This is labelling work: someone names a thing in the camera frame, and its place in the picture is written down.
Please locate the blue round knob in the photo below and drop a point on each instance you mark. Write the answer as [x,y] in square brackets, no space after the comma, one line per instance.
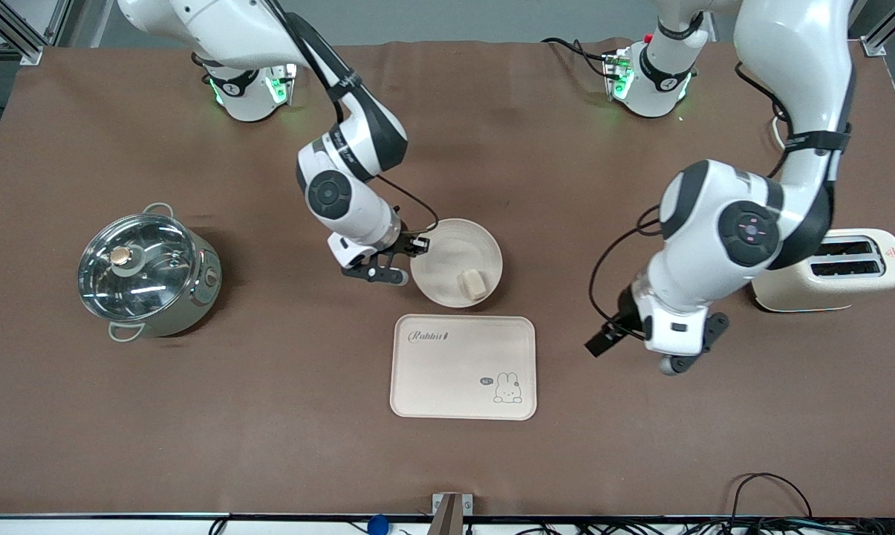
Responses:
[378,525]

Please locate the white two-slot toaster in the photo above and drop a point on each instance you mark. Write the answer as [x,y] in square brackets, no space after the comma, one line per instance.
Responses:
[789,293]

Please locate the metal table bracket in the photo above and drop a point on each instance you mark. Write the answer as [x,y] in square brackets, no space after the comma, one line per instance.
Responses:
[451,513]

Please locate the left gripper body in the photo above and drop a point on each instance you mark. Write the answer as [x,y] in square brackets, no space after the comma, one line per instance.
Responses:
[625,310]

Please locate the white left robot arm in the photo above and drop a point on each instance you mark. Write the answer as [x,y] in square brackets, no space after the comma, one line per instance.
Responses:
[789,67]

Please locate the beige round bowl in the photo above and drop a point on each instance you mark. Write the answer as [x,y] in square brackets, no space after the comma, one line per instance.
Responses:
[451,253]

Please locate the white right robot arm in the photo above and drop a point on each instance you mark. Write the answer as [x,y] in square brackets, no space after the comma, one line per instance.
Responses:
[343,193]

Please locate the small pale bun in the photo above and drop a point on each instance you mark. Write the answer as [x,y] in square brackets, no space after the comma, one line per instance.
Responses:
[473,284]

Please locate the aluminium frame profile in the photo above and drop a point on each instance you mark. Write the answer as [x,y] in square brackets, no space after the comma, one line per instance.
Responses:
[874,33]
[16,33]

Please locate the steel pot with glass lid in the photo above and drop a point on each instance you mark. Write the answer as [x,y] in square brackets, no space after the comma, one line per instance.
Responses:
[194,301]

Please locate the cream rabbit-print tray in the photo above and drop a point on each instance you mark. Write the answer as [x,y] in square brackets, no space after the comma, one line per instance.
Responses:
[447,371]

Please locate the glass pot lid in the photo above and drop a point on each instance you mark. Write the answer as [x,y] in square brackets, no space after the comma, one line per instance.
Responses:
[139,264]

